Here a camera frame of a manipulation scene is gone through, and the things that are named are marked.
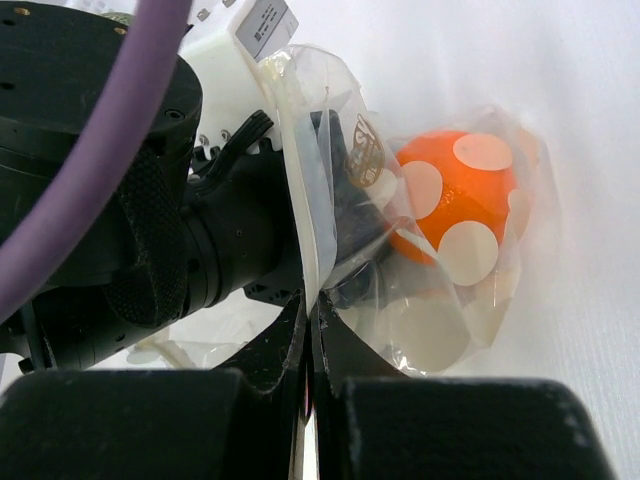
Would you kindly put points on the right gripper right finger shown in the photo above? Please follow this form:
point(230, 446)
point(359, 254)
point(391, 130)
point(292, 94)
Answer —
point(374, 422)

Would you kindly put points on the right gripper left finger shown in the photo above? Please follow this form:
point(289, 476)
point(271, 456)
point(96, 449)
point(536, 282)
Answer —
point(241, 420)

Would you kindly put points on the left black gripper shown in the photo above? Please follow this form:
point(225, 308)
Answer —
point(239, 223)

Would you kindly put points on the clear zip top bag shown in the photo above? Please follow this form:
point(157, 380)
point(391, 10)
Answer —
point(430, 307)

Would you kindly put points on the fake orange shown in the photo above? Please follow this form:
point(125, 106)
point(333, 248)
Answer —
point(456, 176)

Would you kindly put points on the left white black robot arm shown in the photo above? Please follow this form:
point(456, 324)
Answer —
point(114, 223)

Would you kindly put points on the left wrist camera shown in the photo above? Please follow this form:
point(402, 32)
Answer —
point(227, 41)

